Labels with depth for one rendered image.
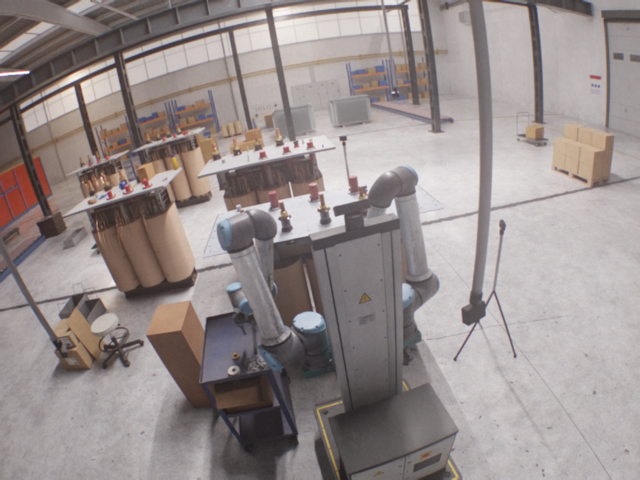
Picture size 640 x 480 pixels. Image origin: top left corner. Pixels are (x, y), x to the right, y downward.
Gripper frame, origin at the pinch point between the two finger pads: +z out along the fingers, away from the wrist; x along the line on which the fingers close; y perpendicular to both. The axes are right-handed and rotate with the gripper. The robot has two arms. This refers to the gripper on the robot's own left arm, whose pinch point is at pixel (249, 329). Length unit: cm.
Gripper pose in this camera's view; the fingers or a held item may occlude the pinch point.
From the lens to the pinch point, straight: 207.9
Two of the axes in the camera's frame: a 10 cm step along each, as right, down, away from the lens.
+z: 1.6, 8.7, 4.6
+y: -2.0, -4.3, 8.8
